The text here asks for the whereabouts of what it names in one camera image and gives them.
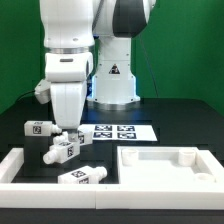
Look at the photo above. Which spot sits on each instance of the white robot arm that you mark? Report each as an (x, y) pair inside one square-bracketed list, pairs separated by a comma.
[(104, 28)]

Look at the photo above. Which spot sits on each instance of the white U-shaped fence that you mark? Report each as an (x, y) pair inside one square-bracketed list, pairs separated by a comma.
[(196, 195)]

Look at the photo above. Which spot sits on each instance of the paper with marker tags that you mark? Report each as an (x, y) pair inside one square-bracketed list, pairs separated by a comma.
[(120, 132)]

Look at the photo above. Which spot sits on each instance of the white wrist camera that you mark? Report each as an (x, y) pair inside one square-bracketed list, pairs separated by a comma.
[(42, 91)]

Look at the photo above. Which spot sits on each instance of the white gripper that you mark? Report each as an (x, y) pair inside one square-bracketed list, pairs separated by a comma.
[(67, 75)]

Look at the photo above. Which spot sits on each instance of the white square tabletop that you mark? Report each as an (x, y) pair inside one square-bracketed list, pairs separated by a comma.
[(161, 165)]

